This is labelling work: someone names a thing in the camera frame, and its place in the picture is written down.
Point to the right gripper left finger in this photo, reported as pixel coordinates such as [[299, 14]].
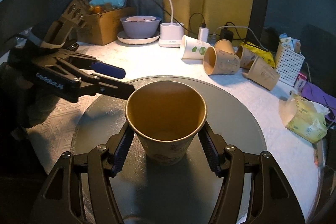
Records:
[[61, 199]]

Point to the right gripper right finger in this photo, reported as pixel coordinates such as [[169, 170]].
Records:
[[272, 200]]

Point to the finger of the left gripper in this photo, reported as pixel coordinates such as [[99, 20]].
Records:
[[105, 66], [92, 84]]

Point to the brown printed paper cup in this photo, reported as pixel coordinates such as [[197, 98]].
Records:
[[166, 115]]

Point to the white paper cup green print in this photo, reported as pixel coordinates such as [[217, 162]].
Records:
[[192, 48]]

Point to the brown paper cup front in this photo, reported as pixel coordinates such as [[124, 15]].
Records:
[[219, 62]]

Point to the brown paper cup right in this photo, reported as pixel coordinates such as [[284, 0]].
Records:
[[263, 74]]

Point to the brown paper cup back left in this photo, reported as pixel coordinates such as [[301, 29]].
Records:
[[225, 45]]

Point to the brown paper cup middle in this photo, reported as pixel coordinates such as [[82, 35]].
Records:
[[246, 57]]

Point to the cardboard box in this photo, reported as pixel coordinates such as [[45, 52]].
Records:
[[102, 29]]

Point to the white plate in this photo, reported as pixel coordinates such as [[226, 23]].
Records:
[[122, 37]]

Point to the white textured tablecloth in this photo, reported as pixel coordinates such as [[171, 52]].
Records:
[[79, 127]]

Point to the purple grey bowl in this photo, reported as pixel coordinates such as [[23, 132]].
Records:
[[141, 26]]

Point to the yellow tissue pack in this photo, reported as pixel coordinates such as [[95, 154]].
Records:
[[305, 118]]

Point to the purple cloth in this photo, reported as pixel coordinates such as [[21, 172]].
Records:
[[314, 93]]

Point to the white charger plug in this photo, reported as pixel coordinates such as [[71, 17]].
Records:
[[203, 34]]

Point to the red white small box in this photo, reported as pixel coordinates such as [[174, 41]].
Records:
[[300, 82]]

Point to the white perforated plastic basket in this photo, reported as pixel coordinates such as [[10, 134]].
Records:
[[288, 64]]

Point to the black power adapter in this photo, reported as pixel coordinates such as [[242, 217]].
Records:
[[226, 34]]

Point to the yellow snack bag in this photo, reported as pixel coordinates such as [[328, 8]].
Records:
[[266, 55]]

